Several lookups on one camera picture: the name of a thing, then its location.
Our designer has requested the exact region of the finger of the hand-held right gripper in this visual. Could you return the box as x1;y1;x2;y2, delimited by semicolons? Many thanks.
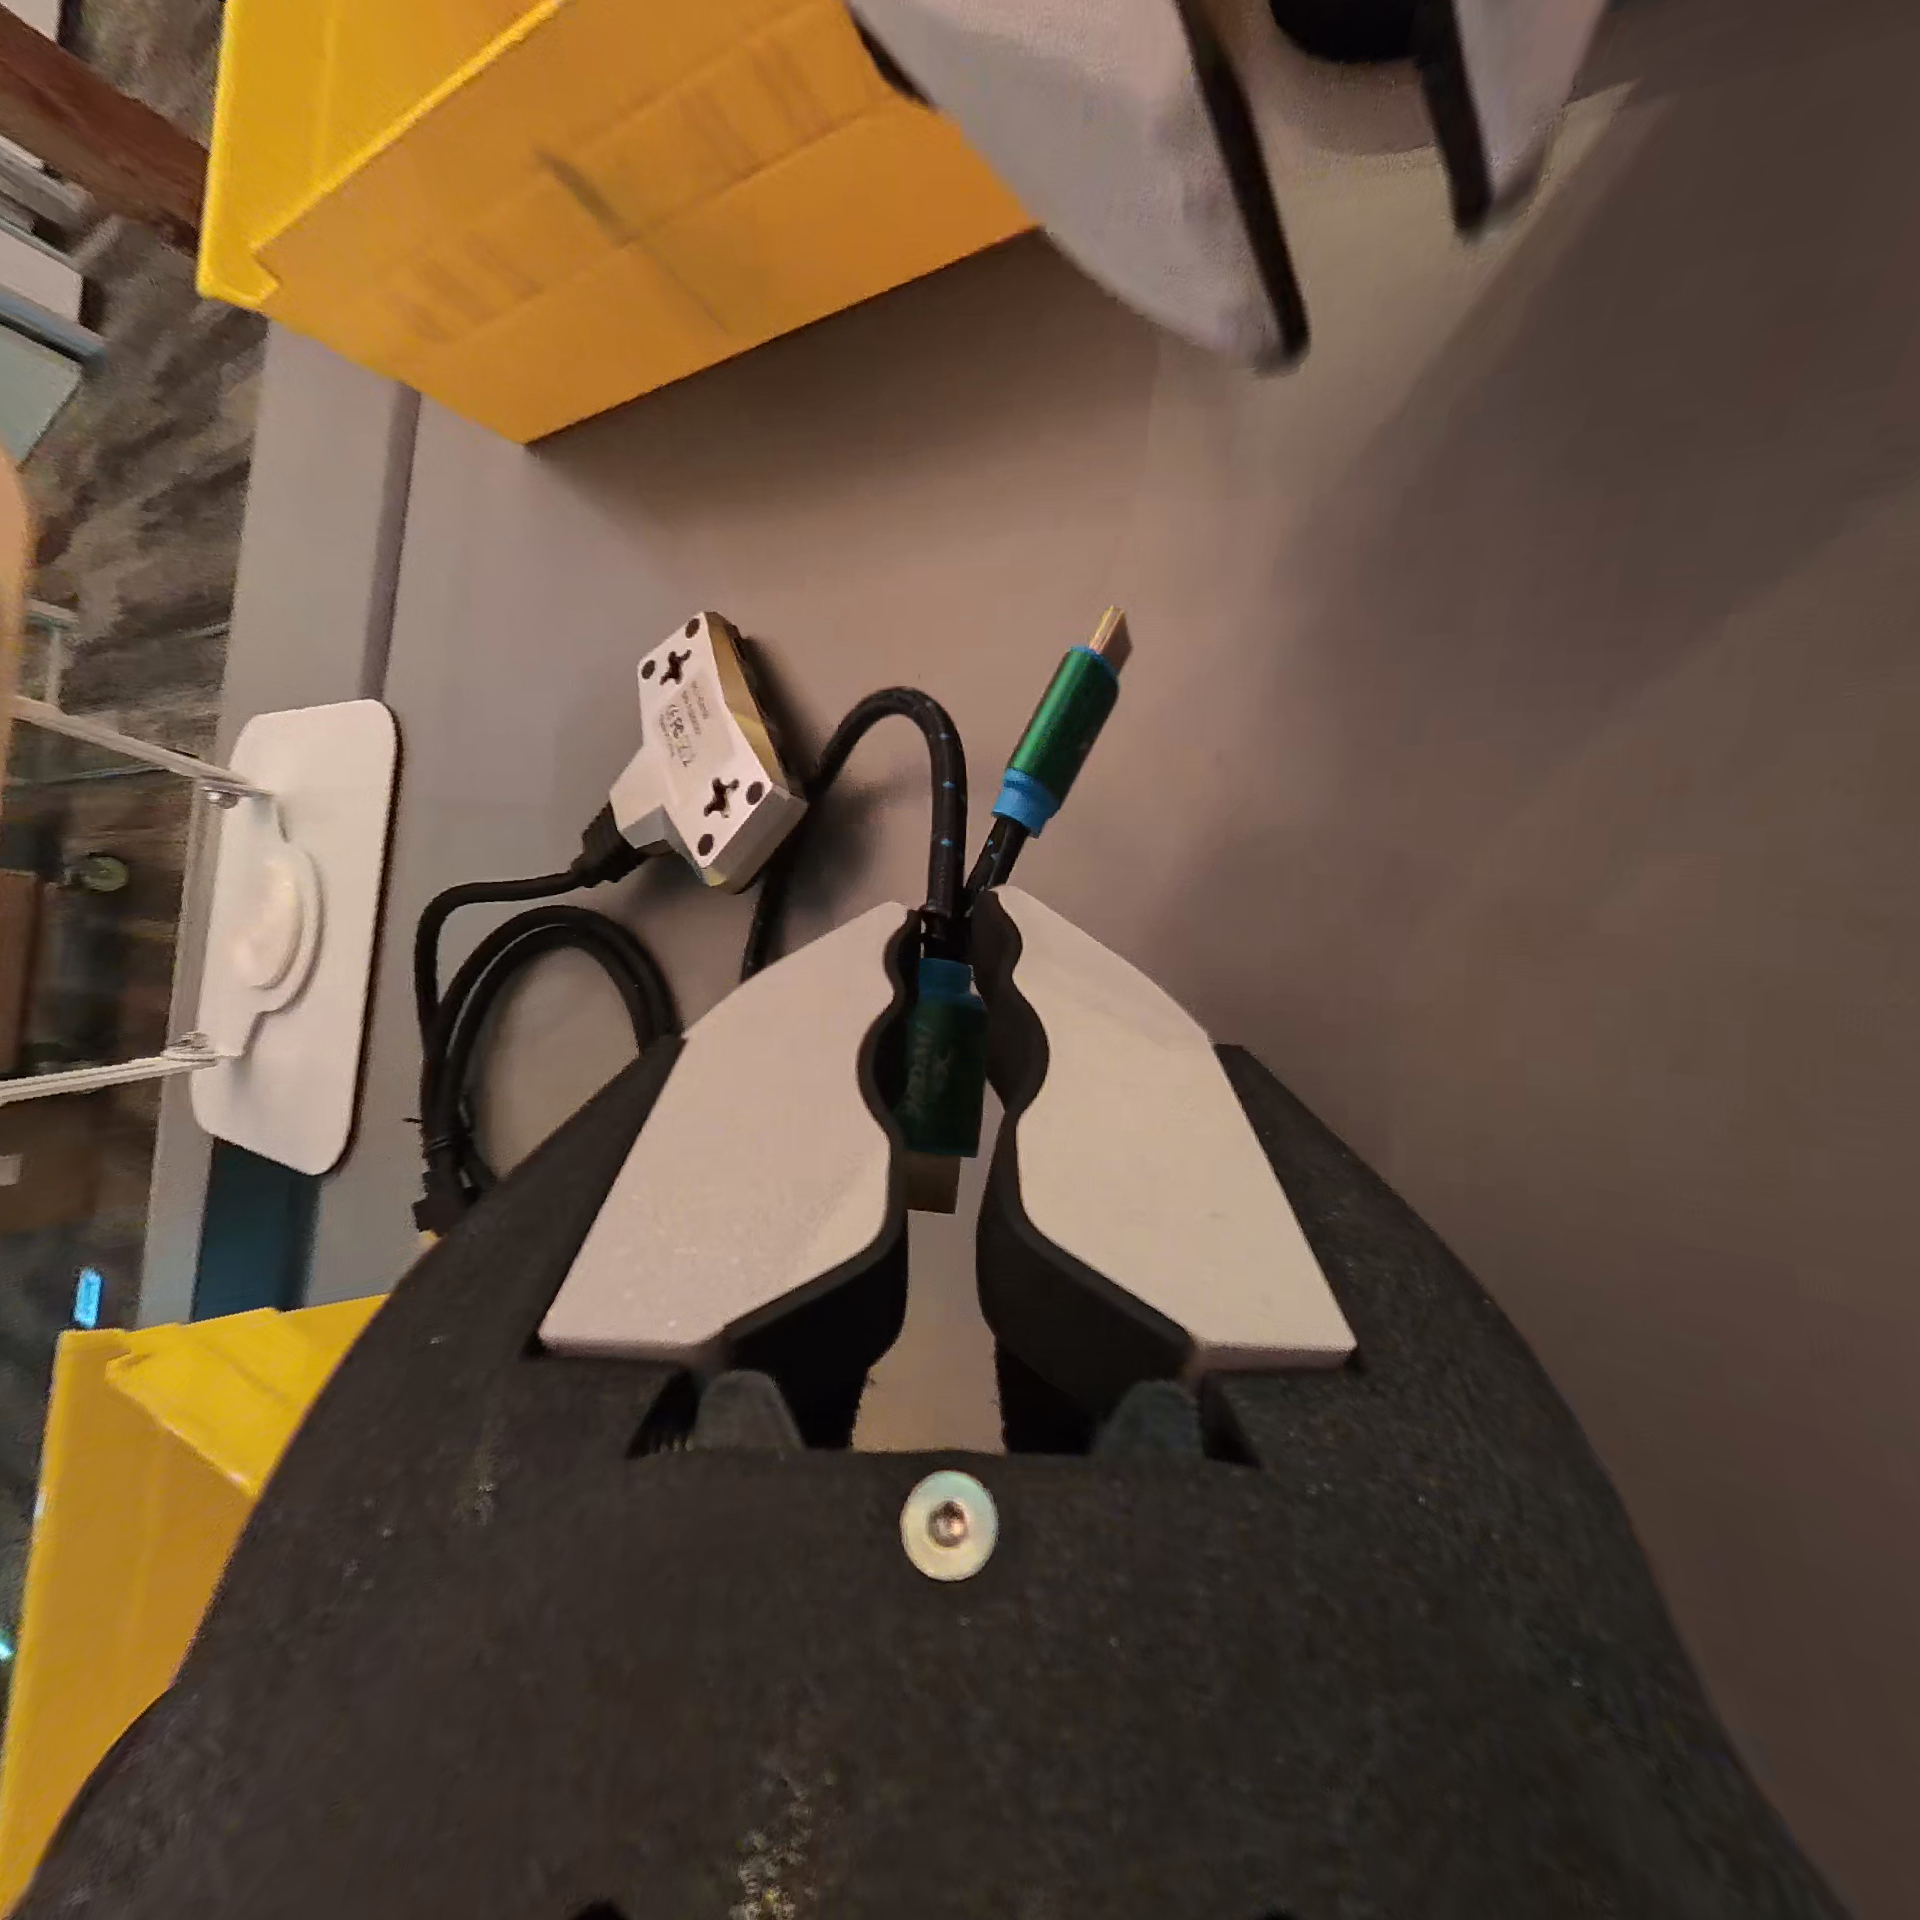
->
1420;0;1613;232
843;0;1313;374

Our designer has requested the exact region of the thin black cable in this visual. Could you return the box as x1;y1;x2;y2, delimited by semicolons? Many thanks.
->
406;811;681;1241

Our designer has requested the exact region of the instruction sign stand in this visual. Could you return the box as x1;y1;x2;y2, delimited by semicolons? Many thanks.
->
0;696;405;1177

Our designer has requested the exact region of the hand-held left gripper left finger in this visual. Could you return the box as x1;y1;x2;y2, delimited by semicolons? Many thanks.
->
536;894;917;1372

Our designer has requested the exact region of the black braided hdmi cable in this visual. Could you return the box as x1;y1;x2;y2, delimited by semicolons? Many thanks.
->
736;599;1135;1212

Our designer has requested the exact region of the silver adapter hub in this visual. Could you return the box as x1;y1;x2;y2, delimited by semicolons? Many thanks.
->
606;605;813;891

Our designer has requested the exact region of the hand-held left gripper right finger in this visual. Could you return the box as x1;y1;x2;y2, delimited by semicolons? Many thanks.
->
971;882;1357;1380

